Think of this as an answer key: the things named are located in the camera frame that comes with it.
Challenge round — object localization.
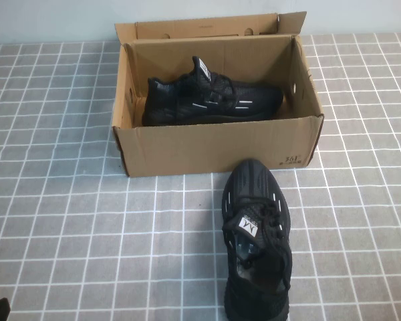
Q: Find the brown cardboard shoe box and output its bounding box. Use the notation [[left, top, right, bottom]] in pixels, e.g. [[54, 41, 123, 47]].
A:
[[112, 11, 325, 178]]

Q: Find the grey grid tablecloth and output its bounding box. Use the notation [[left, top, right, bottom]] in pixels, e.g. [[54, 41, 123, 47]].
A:
[[0, 31, 401, 321]]

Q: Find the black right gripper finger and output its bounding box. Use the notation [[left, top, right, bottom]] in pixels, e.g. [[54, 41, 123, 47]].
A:
[[0, 297, 11, 321]]

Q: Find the black mesh sneaker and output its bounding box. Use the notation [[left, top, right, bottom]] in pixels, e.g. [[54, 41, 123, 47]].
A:
[[221, 158, 293, 321], [141, 56, 284, 127]]

